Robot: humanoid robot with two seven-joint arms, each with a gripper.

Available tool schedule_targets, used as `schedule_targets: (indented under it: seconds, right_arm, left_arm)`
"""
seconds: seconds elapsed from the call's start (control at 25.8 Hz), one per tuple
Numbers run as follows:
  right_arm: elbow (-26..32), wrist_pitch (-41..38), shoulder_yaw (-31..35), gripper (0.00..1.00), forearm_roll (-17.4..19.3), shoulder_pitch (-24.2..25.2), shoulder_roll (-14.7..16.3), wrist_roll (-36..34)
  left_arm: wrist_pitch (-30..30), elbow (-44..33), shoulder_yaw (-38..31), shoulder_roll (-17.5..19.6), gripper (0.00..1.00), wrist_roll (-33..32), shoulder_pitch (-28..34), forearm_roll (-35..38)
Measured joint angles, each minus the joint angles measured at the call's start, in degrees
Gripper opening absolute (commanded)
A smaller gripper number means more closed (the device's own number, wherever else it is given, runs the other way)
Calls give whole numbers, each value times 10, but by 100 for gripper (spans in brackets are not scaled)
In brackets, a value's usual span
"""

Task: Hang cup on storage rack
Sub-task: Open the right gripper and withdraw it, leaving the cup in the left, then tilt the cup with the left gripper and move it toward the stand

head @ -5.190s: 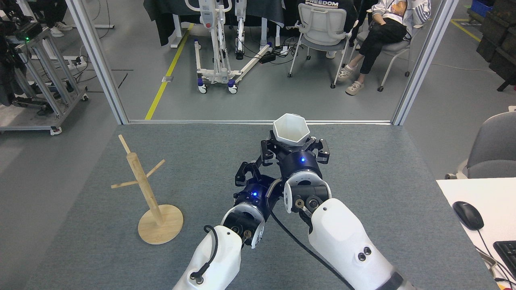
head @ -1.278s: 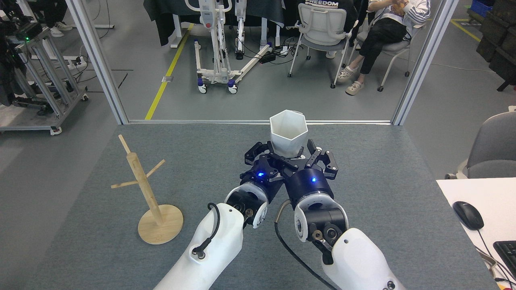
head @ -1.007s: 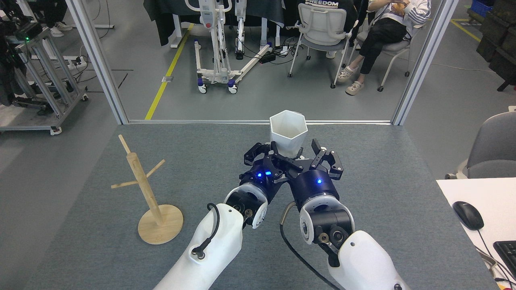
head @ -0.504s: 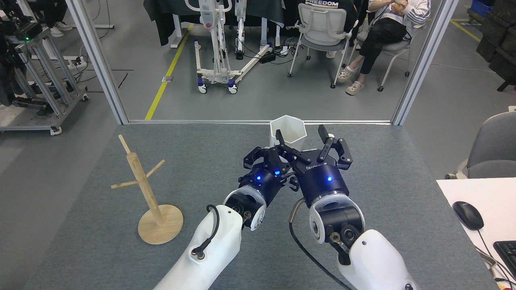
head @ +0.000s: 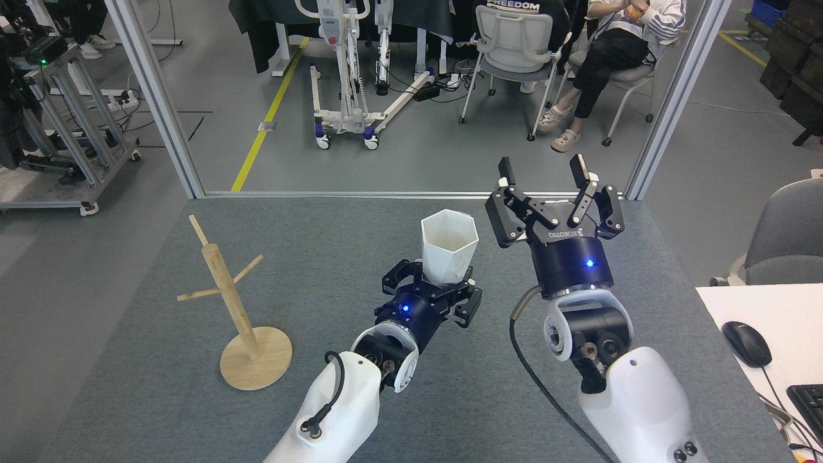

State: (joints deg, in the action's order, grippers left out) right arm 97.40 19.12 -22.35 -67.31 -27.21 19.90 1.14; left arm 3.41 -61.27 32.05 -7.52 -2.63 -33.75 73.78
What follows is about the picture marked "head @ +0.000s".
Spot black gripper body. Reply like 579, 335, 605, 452
374, 282, 454, 351
526, 221, 614, 301

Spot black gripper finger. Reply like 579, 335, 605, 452
485, 156, 561, 249
382, 259, 428, 298
442, 278, 484, 329
566, 153, 625, 241

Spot white hexagonal cup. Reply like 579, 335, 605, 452
421, 209, 480, 287

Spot wooden cup rack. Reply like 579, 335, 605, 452
177, 215, 293, 391

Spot grey seat office chair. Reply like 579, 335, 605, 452
566, 19, 682, 148

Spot person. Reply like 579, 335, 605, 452
538, 0, 686, 154

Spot white mesh office chair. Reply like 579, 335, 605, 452
458, 0, 573, 142

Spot grey padded office chair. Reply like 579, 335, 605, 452
709, 178, 823, 287

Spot black computer mouse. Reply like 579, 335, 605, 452
721, 321, 773, 368

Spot white desk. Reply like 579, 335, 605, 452
695, 283, 823, 463

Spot stacked black crates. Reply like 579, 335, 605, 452
759, 0, 823, 147

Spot blue plastic bin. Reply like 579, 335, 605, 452
750, 0, 789, 30

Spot white stand on wheels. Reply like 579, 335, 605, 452
294, 0, 435, 152

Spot black keyboard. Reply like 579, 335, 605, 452
786, 384, 823, 444

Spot dark table cloth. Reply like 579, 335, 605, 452
228, 0, 458, 75

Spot silver right post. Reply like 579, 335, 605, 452
624, 0, 734, 201

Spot silver post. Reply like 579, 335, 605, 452
624, 0, 734, 201
103, 0, 207, 200

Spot black mouse cable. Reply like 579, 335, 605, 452
759, 364, 823, 452

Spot silver left post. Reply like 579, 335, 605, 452
103, 0, 207, 200

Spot aluminium frame cart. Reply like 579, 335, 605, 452
0, 39, 143, 217

